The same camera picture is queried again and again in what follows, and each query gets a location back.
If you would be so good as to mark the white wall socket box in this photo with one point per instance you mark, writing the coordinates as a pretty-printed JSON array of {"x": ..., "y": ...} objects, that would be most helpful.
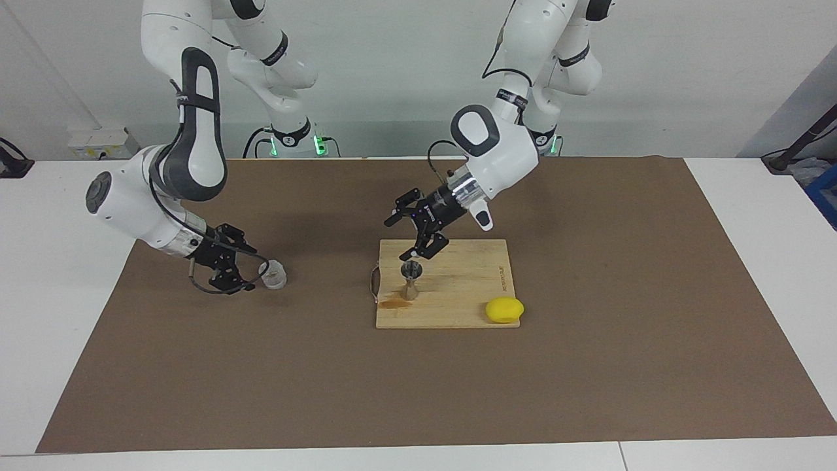
[{"x": 101, "y": 144}]

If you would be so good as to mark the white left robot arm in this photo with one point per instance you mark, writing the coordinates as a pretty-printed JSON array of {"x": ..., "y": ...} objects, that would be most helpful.
[{"x": 510, "y": 157}]

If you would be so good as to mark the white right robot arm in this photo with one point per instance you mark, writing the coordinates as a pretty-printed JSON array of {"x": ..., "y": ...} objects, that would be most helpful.
[{"x": 196, "y": 131}]

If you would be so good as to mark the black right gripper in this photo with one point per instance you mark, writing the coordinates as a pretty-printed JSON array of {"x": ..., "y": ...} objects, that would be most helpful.
[{"x": 210, "y": 250}]

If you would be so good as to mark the black slanted stand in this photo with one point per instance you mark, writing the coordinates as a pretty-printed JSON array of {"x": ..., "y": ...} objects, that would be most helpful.
[{"x": 801, "y": 140}]

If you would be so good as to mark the clear plastic cup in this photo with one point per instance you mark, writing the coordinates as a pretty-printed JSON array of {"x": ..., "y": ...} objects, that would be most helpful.
[{"x": 273, "y": 276}]

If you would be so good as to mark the yellow lemon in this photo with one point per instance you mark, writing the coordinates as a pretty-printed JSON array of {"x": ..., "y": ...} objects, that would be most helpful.
[{"x": 504, "y": 311}]

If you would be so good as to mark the bamboo cutting board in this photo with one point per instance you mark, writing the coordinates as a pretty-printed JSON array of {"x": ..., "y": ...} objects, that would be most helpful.
[{"x": 458, "y": 281}]

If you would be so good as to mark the steel double jigger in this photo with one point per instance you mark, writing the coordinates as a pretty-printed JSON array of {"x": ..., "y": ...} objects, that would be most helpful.
[{"x": 410, "y": 282}]

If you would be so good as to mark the brown table mat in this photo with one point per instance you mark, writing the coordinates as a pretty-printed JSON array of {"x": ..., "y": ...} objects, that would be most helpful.
[{"x": 418, "y": 392}]

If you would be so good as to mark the black object on table edge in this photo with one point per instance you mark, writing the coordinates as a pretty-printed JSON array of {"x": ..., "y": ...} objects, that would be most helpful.
[{"x": 13, "y": 167}]

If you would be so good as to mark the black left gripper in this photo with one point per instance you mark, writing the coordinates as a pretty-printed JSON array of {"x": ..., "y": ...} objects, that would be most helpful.
[{"x": 441, "y": 204}]

